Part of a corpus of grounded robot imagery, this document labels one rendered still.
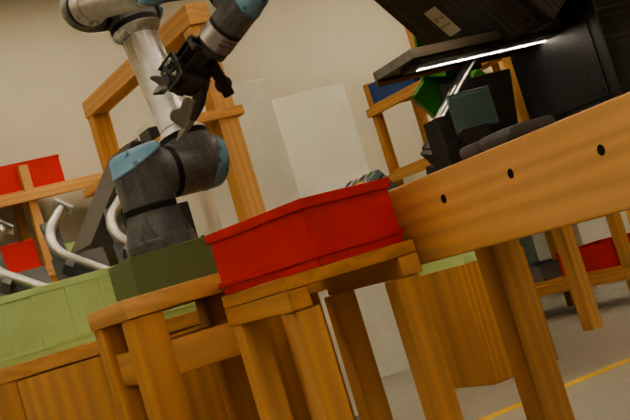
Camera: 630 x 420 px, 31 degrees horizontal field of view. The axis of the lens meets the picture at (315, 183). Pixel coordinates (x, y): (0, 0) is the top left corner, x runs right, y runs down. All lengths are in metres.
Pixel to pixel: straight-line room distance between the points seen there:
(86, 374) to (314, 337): 1.05
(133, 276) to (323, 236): 0.54
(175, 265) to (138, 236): 0.11
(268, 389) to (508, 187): 0.66
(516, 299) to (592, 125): 1.48
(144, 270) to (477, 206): 0.77
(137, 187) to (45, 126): 7.17
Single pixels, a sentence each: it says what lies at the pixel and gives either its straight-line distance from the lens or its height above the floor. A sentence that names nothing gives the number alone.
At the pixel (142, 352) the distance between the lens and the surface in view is 2.29.
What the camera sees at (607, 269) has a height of 0.26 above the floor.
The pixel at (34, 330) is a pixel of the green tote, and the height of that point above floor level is 0.86.
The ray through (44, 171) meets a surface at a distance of 8.93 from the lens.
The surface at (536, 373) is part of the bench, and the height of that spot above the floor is 0.38.
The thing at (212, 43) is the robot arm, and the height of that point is 1.29.
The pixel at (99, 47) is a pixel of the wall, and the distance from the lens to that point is 9.92.
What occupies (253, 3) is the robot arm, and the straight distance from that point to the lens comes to 2.27.
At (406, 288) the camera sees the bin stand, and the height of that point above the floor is 0.72.
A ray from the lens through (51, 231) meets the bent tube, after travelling 3.26.
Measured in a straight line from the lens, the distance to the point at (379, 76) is 2.21.
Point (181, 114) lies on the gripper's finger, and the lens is 2.36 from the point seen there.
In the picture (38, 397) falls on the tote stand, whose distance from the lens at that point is 2.89.
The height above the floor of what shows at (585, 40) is 1.06.
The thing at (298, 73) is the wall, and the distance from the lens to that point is 10.57.
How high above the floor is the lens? 0.79
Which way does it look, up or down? 4 degrees up
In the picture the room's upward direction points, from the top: 17 degrees counter-clockwise
